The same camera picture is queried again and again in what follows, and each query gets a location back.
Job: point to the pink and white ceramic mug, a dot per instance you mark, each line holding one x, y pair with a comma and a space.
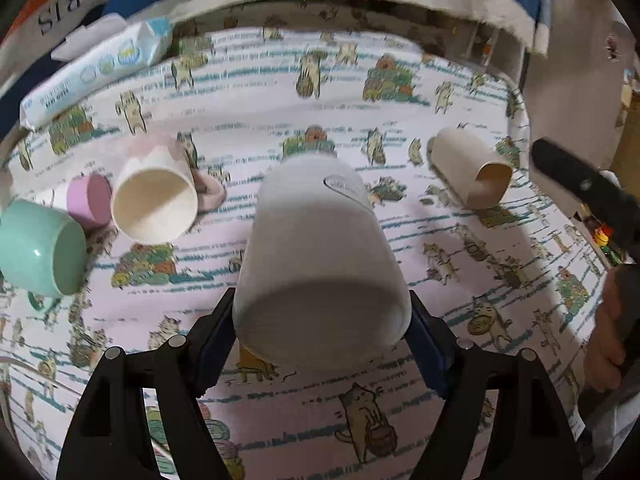
158, 194

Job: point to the white cup with lilac base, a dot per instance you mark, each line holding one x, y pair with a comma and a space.
87, 199

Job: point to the mint green cup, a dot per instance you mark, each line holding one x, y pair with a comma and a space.
43, 250

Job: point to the cat print tablecloth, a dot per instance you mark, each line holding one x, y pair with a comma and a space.
349, 160

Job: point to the beige cup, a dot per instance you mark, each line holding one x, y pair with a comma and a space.
476, 174

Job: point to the white cup with grey interior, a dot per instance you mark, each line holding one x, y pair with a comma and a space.
319, 286

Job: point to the person's right hand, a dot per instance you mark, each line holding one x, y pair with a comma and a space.
605, 353

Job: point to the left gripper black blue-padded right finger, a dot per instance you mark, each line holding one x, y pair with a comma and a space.
530, 436

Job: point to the baby wipes pack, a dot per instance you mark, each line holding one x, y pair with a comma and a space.
95, 56

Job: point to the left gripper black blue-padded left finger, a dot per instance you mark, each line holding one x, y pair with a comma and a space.
109, 436

